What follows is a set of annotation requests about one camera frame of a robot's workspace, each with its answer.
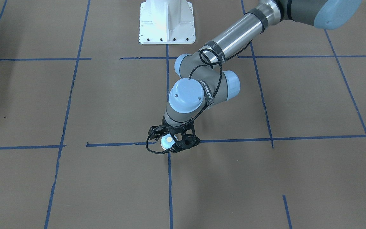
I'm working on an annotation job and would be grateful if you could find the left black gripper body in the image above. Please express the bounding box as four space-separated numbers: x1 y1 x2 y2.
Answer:
162 116 193 138

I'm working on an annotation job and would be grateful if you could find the blue white call bell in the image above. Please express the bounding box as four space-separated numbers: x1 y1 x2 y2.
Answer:
161 134 175 150

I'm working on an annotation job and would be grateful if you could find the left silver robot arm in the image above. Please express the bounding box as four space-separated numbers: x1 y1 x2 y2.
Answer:
148 0 361 140

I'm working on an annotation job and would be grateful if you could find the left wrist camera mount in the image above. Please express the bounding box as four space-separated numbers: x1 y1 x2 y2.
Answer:
168 125 200 153

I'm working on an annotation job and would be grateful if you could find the black camera cable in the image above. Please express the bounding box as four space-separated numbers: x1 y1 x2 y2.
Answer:
146 45 253 155

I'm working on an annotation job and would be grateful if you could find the white camera pedestal column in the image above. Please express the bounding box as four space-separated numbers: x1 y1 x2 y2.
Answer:
139 0 196 45

